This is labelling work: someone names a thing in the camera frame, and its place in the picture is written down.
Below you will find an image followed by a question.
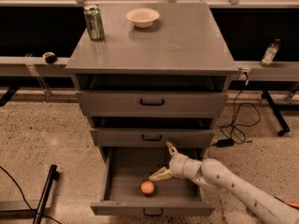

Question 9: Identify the clear plastic bottle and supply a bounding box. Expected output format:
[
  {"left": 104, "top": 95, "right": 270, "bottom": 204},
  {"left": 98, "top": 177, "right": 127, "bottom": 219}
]
[{"left": 261, "top": 38, "right": 280, "bottom": 67}]

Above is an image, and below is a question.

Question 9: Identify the small black round object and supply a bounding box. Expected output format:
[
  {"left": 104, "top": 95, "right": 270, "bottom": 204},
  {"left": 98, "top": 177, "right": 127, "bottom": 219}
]
[{"left": 43, "top": 52, "right": 58, "bottom": 63}]

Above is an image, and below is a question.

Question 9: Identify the grey drawer cabinet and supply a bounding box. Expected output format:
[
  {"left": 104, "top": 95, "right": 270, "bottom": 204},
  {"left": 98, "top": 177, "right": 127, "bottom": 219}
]
[{"left": 64, "top": 2, "right": 240, "bottom": 156}]

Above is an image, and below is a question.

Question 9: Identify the grey middle drawer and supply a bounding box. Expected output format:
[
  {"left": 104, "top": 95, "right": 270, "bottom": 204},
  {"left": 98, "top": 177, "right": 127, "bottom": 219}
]
[{"left": 91, "top": 128, "right": 214, "bottom": 148}]

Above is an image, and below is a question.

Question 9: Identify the white paper bowl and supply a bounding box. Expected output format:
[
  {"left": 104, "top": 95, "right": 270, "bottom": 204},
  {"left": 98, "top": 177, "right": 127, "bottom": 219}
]
[{"left": 126, "top": 8, "right": 160, "bottom": 29}]

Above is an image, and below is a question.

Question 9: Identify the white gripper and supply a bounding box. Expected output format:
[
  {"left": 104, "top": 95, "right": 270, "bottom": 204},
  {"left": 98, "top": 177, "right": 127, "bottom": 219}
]
[{"left": 149, "top": 141, "right": 202, "bottom": 182}]

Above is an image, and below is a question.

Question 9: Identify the grey drawer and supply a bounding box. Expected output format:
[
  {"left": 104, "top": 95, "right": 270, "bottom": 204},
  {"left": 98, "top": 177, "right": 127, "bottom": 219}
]
[
  {"left": 76, "top": 91, "right": 228, "bottom": 118},
  {"left": 91, "top": 128, "right": 214, "bottom": 148},
  {"left": 91, "top": 147, "right": 214, "bottom": 217}
]

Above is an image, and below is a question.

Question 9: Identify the black stand leg left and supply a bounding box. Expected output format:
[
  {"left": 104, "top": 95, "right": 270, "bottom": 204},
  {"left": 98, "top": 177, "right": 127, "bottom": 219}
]
[{"left": 33, "top": 164, "right": 59, "bottom": 224}]

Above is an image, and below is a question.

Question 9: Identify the black cable on floor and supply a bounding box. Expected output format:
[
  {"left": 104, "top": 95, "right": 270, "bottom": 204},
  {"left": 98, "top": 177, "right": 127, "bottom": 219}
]
[{"left": 0, "top": 165, "right": 64, "bottom": 224}]

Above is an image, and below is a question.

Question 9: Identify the orange fruit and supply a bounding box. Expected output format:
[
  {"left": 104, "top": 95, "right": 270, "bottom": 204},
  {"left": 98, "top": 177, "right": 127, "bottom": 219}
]
[{"left": 140, "top": 180, "right": 155, "bottom": 195}]

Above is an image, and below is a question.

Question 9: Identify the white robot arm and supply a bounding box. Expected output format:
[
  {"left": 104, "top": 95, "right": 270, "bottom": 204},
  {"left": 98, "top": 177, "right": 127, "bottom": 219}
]
[{"left": 149, "top": 141, "right": 299, "bottom": 224}]

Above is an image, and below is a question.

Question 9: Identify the black and white sneaker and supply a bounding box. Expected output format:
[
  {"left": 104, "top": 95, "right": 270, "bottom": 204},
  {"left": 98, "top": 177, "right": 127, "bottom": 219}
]
[{"left": 285, "top": 201, "right": 299, "bottom": 210}]

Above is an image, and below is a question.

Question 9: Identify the grey bottom drawer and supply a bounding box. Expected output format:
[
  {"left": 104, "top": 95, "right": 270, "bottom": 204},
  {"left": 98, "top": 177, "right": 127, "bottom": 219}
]
[{"left": 91, "top": 147, "right": 214, "bottom": 217}]

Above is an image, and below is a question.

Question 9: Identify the grey top drawer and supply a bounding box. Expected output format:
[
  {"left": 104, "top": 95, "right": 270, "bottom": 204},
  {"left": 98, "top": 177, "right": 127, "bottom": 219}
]
[{"left": 76, "top": 91, "right": 228, "bottom": 118}]

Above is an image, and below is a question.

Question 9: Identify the green soda can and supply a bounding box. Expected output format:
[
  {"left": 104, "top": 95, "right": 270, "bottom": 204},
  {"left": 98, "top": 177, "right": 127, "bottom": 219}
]
[{"left": 83, "top": 5, "right": 105, "bottom": 40}]

